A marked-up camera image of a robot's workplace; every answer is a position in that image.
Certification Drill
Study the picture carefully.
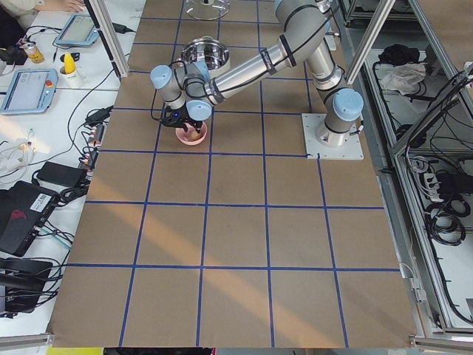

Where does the yellow drink can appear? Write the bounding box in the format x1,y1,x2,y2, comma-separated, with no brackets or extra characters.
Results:
22,42,44,64

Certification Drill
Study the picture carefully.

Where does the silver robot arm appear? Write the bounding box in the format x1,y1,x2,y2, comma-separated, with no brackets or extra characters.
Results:
150,1,364,147

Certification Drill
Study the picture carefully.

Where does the brown egg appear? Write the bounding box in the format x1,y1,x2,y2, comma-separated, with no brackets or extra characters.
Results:
188,131,200,141

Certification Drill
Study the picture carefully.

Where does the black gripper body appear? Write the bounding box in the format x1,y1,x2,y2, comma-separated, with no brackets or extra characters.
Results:
162,106,192,128

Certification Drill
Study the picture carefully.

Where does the glass pot lid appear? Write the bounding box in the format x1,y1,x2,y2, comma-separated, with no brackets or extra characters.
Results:
184,0,231,21

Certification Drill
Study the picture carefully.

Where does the black computer box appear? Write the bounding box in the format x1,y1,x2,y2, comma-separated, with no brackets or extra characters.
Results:
1,258,52,319

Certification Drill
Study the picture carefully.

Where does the blue teach pendant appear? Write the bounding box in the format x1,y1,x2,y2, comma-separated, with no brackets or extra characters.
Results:
1,69,58,115
55,14,99,47

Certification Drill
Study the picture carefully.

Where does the brown paper table mat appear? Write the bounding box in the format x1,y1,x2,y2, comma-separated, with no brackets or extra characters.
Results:
50,1,415,351

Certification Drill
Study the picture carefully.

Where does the aluminium frame post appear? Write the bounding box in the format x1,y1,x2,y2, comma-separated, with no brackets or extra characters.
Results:
84,0,129,80

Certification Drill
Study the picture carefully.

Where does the crumpled white cloth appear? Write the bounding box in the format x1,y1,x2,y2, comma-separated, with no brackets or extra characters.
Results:
380,64,426,95

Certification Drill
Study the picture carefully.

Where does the far blue teach pendant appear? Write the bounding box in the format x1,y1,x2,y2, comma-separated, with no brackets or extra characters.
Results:
55,14,99,47

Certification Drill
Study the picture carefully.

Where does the black power adapter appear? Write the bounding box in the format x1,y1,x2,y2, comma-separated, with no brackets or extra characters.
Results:
36,161,86,188

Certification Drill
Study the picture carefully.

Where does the pink bowl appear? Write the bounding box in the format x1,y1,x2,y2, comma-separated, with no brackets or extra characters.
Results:
175,121,208,146

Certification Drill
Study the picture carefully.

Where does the white cup with banana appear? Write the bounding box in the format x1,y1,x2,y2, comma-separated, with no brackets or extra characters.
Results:
60,52,84,89

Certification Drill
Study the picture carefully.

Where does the pale green cooking pot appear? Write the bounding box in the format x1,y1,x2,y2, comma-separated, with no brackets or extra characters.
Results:
180,36,231,75

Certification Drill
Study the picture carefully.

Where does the black cloth bundle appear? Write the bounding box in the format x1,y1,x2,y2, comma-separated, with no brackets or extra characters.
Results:
378,44,420,66

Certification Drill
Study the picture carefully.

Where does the near blue teach pendant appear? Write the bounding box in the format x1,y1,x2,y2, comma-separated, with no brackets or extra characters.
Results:
1,69,58,115

